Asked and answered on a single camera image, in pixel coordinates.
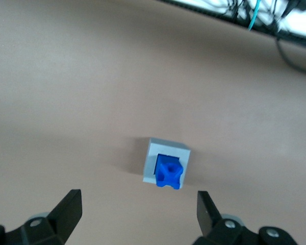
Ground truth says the brown table cover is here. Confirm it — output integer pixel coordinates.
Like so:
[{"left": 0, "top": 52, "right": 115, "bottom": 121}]
[{"left": 0, "top": 0, "right": 306, "bottom": 245}]

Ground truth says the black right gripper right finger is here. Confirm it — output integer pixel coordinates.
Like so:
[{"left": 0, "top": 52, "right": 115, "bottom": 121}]
[{"left": 193, "top": 190, "right": 305, "bottom": 245}]

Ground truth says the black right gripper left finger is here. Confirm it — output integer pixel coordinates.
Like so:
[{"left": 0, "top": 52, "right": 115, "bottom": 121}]
[{"left": 0, "top": 188, "right": 83, "bottom": 245}]

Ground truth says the blue plastic part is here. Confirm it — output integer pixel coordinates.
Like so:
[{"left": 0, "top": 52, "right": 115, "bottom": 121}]
[{"left": 155, "top": 153, "right": 186, "bottom": 190}]

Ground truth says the black looped floor cable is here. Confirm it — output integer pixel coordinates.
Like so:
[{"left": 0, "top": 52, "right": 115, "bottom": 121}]
[{"left": 274, "top": 34, "right": 306, "bottom": 76}]

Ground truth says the gray square base block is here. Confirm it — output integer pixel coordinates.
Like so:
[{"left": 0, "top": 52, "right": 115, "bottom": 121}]
[{"left": 142, "top": 137, "right": 192, "bottom": 191}]

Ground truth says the teal cable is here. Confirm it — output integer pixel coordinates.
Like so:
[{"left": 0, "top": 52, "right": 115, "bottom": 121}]
[{"left": 246, "top": 0, "right": 264, "bottom": 31}]

